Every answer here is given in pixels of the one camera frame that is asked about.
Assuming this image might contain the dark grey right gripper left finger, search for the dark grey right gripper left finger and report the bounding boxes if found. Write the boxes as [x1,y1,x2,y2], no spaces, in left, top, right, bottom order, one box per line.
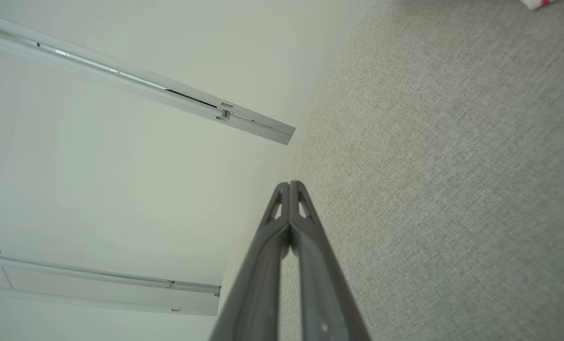
[209,182,292,341]

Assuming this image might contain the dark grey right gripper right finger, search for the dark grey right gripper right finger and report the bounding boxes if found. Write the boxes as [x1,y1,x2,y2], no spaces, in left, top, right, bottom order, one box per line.
[289,180,372,341]

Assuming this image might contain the red shorts with white stripe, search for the red shorts with white stripe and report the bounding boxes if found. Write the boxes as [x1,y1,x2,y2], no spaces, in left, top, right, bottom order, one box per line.
[520,0,559,11]

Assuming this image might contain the grey aluminium partition post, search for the grey aluminium partition post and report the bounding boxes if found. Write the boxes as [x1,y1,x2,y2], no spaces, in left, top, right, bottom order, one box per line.
[0,26,293,145]
[0,11,296,135]

